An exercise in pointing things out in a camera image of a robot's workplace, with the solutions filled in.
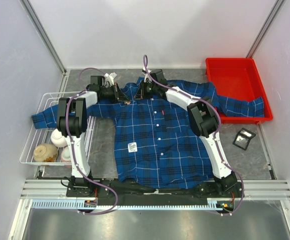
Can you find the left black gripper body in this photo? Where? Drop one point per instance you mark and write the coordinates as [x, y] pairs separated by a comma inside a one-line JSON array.
[[116, 93]]

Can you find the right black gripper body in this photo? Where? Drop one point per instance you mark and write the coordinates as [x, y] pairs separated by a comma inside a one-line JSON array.
[[147, 90]]

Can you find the blue plaid shirt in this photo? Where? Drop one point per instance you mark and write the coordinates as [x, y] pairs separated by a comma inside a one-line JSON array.
[[154, 144]]

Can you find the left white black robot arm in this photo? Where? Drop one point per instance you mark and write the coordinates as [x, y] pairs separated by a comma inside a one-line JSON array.
[[72, 122]]

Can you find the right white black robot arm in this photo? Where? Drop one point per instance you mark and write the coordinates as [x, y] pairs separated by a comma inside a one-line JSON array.
[[204, 122]]

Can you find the black brooch box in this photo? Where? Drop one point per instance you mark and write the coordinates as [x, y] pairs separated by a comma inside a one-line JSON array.
[[243, 138]]

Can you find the white ceramic bowl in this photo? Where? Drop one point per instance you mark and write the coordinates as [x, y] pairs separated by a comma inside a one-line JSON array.
[[58, 139]]

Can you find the pink patterned ceramic bowl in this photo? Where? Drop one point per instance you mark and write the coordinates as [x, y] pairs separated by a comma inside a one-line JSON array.
[[65, 157]]

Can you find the beige ceramic bowl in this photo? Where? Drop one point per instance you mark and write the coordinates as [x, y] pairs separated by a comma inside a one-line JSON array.
[[45, 153]]

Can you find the red plastic bin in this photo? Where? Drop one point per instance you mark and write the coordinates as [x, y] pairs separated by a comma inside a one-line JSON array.
[[238, 78]]

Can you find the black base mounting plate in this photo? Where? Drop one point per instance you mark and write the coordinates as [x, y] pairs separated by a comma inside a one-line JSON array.
[[130, 192]]

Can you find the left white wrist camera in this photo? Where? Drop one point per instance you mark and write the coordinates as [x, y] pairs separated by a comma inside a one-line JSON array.
[[109, 79]]

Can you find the white wire dish rack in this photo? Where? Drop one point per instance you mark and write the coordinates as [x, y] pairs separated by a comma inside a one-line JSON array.
[[43, 136]]

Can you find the aluminium slotted rail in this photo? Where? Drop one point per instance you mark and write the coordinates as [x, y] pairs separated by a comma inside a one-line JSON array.
[[72, 204]]

